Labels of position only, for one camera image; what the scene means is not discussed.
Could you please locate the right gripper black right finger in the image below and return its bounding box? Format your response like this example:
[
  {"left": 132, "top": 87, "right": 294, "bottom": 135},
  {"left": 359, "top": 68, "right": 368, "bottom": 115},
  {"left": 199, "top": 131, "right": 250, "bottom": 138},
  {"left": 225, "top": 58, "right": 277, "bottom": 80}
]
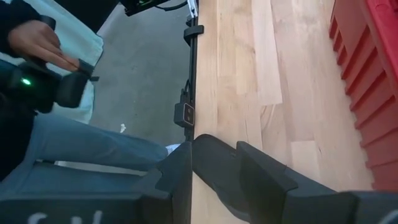
[{"left": 235, "top": 141, "right": 299, "bottom": 224}]

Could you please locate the person's hand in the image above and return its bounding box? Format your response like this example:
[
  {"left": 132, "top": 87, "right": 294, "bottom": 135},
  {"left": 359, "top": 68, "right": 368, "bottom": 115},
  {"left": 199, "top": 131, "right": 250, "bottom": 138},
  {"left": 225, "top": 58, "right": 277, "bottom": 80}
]
[{"left": 7, "top": 20, "right": 80, "bottom": 73}]

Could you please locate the red plastic bin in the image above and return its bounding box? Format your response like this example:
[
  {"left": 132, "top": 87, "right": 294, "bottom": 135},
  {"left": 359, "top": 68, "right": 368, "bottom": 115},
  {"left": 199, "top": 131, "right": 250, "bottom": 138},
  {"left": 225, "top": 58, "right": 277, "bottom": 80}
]
[{"left": 328, "top": 0, "right": 398, "bottom": 191}]

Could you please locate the black teleoperation handle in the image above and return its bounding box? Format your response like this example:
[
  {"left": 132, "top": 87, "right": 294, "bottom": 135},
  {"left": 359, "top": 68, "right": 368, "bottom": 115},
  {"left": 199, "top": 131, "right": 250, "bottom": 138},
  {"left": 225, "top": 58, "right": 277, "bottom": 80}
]
[{"left": 0, "top": 15, "right": 100, "bottom": 114}]

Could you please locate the black table-level camera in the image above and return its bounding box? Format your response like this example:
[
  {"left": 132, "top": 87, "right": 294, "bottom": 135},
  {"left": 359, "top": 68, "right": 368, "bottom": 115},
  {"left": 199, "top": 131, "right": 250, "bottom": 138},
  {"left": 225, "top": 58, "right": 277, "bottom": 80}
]
[{"left": 173, "top": 101, "right": 196, "bottom": 128}]

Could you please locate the grey metal bar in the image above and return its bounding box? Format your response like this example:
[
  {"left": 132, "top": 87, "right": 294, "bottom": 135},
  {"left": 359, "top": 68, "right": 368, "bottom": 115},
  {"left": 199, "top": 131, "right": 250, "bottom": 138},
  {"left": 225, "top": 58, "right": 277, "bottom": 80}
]
[{"left": 35, "top": 159, "right": 149, "bottom": 177}]

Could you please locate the black clamp rail with cable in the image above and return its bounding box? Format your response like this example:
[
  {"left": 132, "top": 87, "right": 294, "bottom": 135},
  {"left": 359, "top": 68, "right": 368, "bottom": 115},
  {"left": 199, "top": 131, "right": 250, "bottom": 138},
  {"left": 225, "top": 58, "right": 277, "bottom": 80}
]
[{"left": 182, "top": 0, "right": 205, "bottom": 150}]

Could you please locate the person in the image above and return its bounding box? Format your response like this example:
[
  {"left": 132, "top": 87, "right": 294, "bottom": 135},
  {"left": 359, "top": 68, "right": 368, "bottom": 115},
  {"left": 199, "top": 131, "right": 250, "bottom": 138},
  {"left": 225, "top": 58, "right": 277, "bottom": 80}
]
[{"left": 0, "top": 0, "right": 182, "bottom": 200}]

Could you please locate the black flip-flop slide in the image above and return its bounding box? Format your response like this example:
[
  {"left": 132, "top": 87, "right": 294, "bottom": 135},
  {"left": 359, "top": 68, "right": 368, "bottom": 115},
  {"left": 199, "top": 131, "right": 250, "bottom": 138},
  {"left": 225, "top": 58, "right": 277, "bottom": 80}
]
[{"left": 192, "top": 133, "right": 338, "bottom": 224}]

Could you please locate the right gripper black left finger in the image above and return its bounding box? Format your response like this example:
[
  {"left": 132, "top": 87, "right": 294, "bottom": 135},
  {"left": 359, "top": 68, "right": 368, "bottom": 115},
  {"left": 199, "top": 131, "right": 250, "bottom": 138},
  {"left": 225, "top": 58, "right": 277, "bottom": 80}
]
[{"left": 132, "top": 141, "right": 193, "bottom": 224}]

